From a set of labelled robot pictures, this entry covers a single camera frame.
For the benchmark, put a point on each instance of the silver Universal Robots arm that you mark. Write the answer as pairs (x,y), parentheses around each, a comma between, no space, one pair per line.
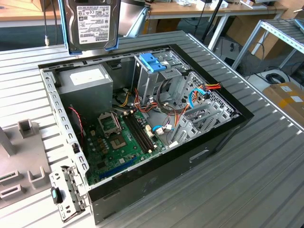
(127,21)

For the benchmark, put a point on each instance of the green motherboard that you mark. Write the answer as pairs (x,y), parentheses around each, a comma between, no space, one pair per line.
(104,152)

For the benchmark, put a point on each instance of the grey metal shelf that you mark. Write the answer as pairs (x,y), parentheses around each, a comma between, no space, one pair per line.
(280,28)

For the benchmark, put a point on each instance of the metal disk bay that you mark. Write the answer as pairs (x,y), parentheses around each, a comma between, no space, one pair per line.
(184,133)

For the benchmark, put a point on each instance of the silver hinged slot bracket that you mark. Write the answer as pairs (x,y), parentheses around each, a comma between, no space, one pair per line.
(71,190)

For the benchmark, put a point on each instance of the black open PC case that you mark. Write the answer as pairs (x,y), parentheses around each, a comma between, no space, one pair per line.
(166,171)

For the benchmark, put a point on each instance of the grey parts rack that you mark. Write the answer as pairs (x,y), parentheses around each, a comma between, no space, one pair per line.
(26,152)

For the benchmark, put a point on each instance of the black teal bracket latch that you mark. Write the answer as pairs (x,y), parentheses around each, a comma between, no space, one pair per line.
(55,194)

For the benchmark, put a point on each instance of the black slanted pole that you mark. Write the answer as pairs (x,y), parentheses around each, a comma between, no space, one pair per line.
(213,17)

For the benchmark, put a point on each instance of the small brown cardboard box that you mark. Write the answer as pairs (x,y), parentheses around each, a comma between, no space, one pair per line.
(167,26)

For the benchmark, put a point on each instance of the grey power supply unit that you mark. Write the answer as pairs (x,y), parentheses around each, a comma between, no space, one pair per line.
(85,99)

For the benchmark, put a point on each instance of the thin metal locking lever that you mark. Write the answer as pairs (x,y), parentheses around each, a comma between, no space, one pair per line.
(118,121)

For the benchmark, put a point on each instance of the patterned brown box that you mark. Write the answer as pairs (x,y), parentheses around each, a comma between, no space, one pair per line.
(38,5)

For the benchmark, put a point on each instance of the black RAM slot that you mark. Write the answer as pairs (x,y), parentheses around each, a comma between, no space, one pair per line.
(143,130)
(136,134)

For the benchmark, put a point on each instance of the blue expansion slot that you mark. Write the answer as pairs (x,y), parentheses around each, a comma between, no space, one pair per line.
(118,167)

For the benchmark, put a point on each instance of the wooden desk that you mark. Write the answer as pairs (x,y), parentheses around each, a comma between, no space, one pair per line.
(190,10)
(23,14)

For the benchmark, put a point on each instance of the hard disk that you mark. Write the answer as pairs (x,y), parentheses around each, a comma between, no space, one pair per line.
(93,23)

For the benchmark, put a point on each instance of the blue plastic drive latch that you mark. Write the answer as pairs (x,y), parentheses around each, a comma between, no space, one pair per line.
(149,60)

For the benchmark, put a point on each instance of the labelled cardboard box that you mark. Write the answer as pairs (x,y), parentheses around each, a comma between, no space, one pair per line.
(282,99)

